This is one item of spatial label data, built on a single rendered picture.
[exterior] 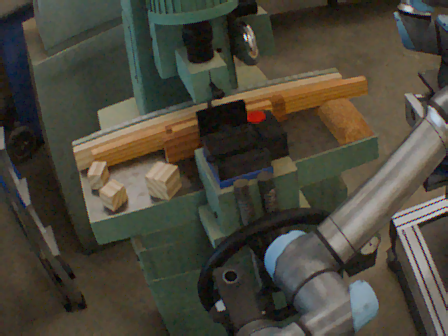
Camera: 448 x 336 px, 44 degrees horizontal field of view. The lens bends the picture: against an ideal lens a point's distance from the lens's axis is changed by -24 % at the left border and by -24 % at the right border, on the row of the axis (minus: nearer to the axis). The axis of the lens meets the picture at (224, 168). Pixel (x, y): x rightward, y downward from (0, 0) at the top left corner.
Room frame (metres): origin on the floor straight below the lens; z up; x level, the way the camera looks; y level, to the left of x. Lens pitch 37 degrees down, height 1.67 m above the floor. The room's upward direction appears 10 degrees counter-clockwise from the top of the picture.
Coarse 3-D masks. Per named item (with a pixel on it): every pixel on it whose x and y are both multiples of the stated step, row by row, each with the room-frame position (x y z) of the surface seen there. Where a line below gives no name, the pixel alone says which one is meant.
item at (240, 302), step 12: (240, 264) 0.68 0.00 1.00; (216, 276) 0.67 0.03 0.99; (228, 276) 0.66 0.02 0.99; (240, 276) 0.66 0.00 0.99; (228, 288) 0.65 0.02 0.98; (240, 288) 0.65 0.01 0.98; (252, 288) 0.65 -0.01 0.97; (228, 300) 0.63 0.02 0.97; (240, 300) 0.63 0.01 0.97; (252, 300) 0.63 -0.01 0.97; (228, 312) 0.62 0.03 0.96; (240, 312) 0.61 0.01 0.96; (252, 312) 0.61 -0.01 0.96; (240, 324) 0.59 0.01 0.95
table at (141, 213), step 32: (288, 128) 1.12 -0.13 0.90; (320, 128) 1.11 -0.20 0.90; (128, 160) 1.11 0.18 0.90; (160, 160) 1.09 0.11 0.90; (192, 160) 1.07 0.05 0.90; (320, 160) 1.03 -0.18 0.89; (352, 160) 1.04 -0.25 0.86; (96, 192) 1.02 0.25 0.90; (128, 192) 1.01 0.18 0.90; (192, 192) 0.98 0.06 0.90; (96, 224) 0.94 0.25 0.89; (128, 224) 0.95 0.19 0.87; (160, 224) 0.96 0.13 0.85
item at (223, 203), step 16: (288, 160) 0.94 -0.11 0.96; (208, 176) 0.94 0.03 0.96; (272, 176) 0.91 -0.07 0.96; (288, 176) 0.91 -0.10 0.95; (208, 192) 0.95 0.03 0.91; (224, 192) 0.89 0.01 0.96; (256, 192) 0.90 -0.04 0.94; (288, 192) 0.91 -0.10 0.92; (224, 208) 0.89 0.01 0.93; (256, 208) 0.90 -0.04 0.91; (288, 208) 0.91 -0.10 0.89; (224, 224) 0.89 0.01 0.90; (240, 224) 0.89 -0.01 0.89
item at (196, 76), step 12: (180, 48) 1.23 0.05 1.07; (180, 60) 1.18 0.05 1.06; (216, 60) 1.14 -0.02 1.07; (180, 72) 1.20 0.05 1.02; (192, 72) 1.10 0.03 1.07; (204, 72) 1.10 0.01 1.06; (216, 72) 1.11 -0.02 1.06; (192, 84) 1.10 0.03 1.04; (204, 84) 1.10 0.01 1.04; (216, 84) 1.11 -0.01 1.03; (228, 84) 1.11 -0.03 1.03; (192, 96) 1.11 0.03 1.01; (204, 96) 1.10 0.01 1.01
